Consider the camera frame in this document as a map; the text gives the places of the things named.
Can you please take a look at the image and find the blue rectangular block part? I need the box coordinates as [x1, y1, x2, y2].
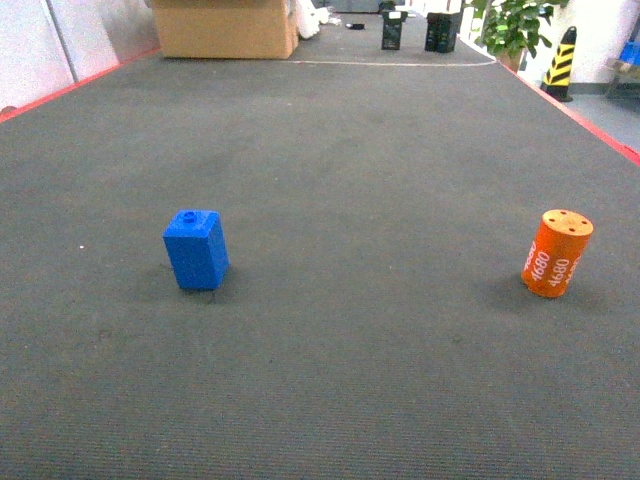
[162, 210, 230, 290]

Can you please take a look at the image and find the black crate left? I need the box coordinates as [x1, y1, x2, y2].
[381, 10, 408, 50]

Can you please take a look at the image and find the yellow black traffic cone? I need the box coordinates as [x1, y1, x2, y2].
[540, 26, 577, 103]

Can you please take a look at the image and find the green potted plant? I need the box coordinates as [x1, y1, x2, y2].
[461, 0, 569, 73]

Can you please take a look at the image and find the orange cylindrical cap 4680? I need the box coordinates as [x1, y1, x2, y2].
[521, 209, 594, 298]

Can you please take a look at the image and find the large cardboard box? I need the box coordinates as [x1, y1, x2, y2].
[151, 0, 298, 59]

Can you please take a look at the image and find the black crate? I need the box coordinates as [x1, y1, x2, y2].
[381, 10, 408, 50]
[424, 12, 462, 54]

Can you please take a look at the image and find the black crate right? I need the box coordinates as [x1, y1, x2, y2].
[424, 12, 462, 54]

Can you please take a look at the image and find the red conveyor frame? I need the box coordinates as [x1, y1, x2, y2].
[1, 48, 639, 165]

